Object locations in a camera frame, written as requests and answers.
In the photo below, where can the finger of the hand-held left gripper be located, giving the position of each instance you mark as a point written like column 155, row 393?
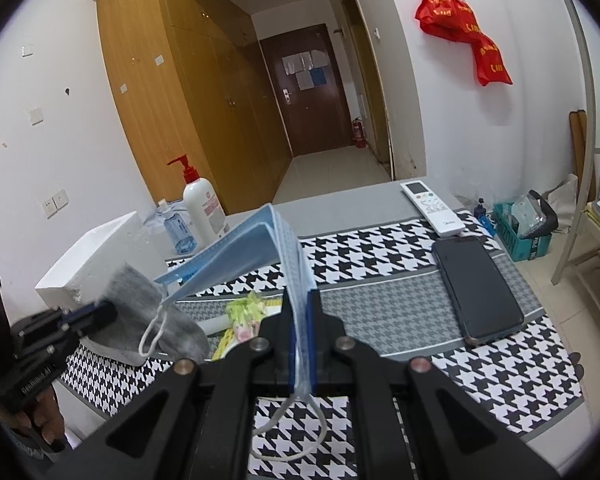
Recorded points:
column 97, row 317

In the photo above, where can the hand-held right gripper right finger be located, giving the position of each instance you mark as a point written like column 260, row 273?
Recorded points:
column 311, row 355

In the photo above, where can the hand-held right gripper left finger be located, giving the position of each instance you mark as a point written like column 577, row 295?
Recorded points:
column 292, row 355

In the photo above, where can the green snack packet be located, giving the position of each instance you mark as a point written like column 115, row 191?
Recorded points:
column 245, row 307

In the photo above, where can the white foam box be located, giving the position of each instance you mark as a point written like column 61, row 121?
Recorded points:
column 95, row 250

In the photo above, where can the blue face mask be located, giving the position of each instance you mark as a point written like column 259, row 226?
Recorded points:
column 260, row 245

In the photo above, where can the person's left hand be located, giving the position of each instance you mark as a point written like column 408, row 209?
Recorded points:
column 45, row 412

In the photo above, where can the yellow patterned strip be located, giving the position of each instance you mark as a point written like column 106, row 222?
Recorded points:
column 225, row 345

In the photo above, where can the small white packet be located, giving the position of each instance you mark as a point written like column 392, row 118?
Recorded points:
column 216, row 323

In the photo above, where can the houndstooth table mat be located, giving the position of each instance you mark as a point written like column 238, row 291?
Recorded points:
column 380, row 260

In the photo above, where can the blue clear sanitizer bottle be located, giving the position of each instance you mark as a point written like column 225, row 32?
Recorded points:
column 180, row 232

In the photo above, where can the white red pump bottle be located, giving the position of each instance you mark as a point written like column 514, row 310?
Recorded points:
column 205, row 210

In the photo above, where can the black smartphone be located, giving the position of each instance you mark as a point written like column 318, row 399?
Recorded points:
column 475, row 290

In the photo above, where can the white remote control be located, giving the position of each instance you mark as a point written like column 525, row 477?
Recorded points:
column 432, row 207

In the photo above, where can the dark small bottle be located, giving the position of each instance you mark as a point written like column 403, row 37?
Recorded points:
column 480, row 210

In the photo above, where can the wooden wardrobe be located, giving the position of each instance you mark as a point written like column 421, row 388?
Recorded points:
column 180, row 110

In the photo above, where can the red fire extinguisher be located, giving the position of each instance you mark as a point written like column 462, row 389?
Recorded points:
column 360, row 132

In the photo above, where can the teal plastic basket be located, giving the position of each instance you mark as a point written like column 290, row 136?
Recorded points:
column 507, row 232

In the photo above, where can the dark brown door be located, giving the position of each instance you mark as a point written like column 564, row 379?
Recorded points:
column 315, row 120

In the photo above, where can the black bag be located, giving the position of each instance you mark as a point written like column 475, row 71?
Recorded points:
column 545, row 210

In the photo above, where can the blue paper notice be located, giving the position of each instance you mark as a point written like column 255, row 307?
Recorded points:
column 318, row 77

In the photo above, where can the white paper notice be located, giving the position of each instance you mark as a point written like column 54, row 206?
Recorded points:
column 300, row 61

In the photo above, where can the white cloth bag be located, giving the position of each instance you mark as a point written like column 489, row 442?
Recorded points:
column 567, row 200

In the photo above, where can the wooden boards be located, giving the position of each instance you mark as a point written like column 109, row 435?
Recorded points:
column 577, row 150

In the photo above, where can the red plastic bags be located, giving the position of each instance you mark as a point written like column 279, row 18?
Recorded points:
column 450, row 15

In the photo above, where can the double wall socket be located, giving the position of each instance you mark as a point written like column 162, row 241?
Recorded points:
column 54, row 203

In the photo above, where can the white wall switch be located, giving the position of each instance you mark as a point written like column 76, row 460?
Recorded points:
column 35, row 116

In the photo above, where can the white wall plate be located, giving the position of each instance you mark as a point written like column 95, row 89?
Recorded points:
column 27, row 50

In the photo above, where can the wooden door frame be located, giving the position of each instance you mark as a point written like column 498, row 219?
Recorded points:
column 375, row 85

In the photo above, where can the grey metal bed frame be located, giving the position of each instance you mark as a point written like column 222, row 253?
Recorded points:
column 587, row 110

